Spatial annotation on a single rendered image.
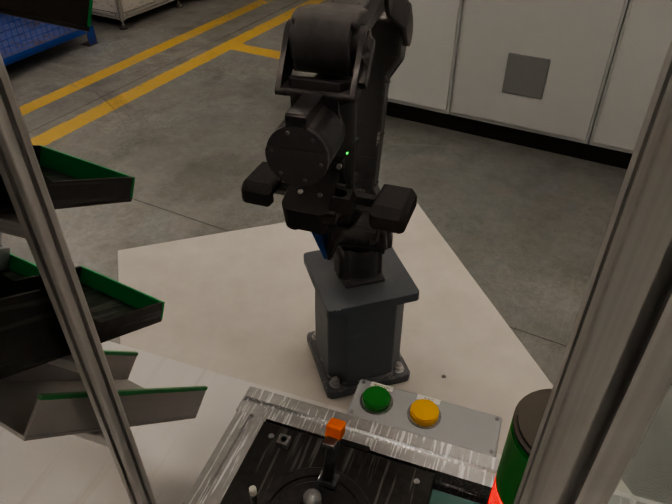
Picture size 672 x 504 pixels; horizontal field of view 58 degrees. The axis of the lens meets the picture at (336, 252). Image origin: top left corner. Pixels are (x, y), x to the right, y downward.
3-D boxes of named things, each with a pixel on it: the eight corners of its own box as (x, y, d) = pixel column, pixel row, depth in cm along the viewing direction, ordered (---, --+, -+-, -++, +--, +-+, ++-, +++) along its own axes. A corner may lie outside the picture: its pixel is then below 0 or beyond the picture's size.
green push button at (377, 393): (367, 390, 89) (367, 382, 88) (393, 398, 88) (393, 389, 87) (358, 411, 86) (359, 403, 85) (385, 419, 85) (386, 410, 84)
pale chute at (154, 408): (124, 380, 86) (136, 351, 86) (196, 418, 81) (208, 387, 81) (-64, 385, 60) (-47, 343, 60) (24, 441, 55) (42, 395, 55)
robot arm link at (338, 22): (351, 36, 81) (353, -50, 75) (411, 41, 80) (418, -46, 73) (279, 126, 59) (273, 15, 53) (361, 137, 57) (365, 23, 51)
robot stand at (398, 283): (381, 322, 113) (386, 237, 101) (410, 380, 102) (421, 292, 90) (306, 338, 110) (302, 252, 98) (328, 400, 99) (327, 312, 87)
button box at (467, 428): (359, 402, 94) (360, 376, 90) (495, 441, 88) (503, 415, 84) (345, 439, 88) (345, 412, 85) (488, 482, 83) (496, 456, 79)
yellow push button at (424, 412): (413, 403, 87) (414, 394, 86) (440, 411, 86) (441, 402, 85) (406, 425, 84) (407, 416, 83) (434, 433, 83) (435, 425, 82)
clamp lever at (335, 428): (323, 469, 74) (331, 416, 72) (339, 474, 73) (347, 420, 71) (313, 487, 71) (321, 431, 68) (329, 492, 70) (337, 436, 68)
